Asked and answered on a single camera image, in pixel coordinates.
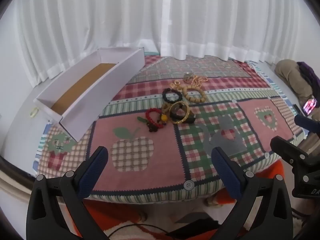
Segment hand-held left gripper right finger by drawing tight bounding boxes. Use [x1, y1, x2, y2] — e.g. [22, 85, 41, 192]
[211, 146, 293, 240]

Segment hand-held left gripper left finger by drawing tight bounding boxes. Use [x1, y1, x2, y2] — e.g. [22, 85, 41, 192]
[26, 146, 111, 240]

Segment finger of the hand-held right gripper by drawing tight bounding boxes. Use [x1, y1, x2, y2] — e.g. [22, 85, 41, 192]
[270, 135, 310, 167]
[294, 114, 320, 137]

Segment dark wide bangle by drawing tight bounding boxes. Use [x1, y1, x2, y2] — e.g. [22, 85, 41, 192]
[172, 105, 197, 124]

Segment gold bangle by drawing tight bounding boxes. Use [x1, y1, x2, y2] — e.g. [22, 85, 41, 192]
[169, 101, 191, 125]

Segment white cardboard box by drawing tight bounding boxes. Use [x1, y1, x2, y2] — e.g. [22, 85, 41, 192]
[33, 47, 146, 142]

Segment tan wooden bead bracelet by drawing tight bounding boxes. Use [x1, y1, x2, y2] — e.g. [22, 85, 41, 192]
[183, 86, 206, 104]

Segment red bead bracelet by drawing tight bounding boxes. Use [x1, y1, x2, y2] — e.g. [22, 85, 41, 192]
[137, 107, 166, 134]

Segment brown carved bead bracelet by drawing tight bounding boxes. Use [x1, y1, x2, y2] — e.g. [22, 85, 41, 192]
[160, 102, 176, 127]

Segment smartphone with lit screen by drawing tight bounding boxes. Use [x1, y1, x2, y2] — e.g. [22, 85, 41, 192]
[302, 98, 318, 117]

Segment orange rug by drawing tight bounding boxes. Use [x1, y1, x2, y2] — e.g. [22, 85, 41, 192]
[81, 159, 320, 240]

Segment tan cloth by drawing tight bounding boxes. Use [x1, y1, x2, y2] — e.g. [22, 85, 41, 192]
[275, 59, 316, 101]

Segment purple cloth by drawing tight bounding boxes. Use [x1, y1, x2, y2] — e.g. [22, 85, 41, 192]
[297, 61, 320, 93]

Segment dark flat device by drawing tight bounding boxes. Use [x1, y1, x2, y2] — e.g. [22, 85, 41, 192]
[165, 212, 221, 238]

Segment patchwork plaid blanket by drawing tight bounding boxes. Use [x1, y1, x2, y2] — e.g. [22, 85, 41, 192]
[35, 55, 308, 203]

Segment gold earrings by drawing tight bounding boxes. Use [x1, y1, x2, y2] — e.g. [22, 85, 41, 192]
[170, 79, 186, 91]

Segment white curtain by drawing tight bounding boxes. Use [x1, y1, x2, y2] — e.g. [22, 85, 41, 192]
[14, 0, 173, 82]
[160, 0, 302, 64]

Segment black cable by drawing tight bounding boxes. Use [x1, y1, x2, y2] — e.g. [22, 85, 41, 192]
[107, 223, 176, 240]

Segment black bead bracelet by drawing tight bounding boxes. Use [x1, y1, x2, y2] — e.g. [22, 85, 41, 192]
[162, 88, 181, 104]

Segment gold chain necklace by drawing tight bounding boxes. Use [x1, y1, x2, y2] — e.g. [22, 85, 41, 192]
[191, 75, 209, 87]

